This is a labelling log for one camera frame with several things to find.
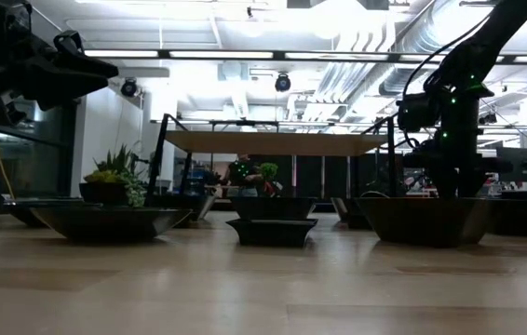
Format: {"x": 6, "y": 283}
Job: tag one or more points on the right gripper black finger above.
{"x": 470, "y": 185}
{"x": 440, "y": 185}

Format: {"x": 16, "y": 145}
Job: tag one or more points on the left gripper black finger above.
{"x": 63, "y": 86}
{"x": 91, "y": 65}

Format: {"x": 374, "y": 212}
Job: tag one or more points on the glossy black leaf-shaped mini plate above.
{"x": 26, "y": 211}
{"x": 110, "y": 223}

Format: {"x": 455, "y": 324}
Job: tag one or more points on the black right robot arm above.
{"x": 487, "y": 37}

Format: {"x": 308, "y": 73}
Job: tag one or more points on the round black ceiling device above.
{"x": 282, "y": 82}
{"x": 128, "y": 87}

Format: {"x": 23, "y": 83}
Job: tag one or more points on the black ceiling spotlights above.
{"x": 487, "y": 118}

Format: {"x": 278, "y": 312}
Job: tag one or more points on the black computer monitor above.
{"x": 524, "y": 165}

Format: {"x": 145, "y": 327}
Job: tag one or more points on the potted succulents in black pot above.
{"x": 105, "y": 193}

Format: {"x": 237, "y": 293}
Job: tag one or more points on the black room partition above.
{"x": 310, "y": 179}

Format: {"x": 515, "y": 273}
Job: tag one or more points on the black overhead light bar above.
{"x": 221, "y": 54}

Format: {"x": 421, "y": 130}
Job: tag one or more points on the small green bonsai plant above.
{"x": 268, "y": 172}

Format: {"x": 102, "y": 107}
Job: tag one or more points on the person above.
{"x": 242, "y": 177}

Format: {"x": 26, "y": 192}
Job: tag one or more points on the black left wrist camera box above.
{"x": 12, "y": 114}

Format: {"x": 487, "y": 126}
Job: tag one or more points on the wooden shelf with black frame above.
{"x": 273, "y": 143}

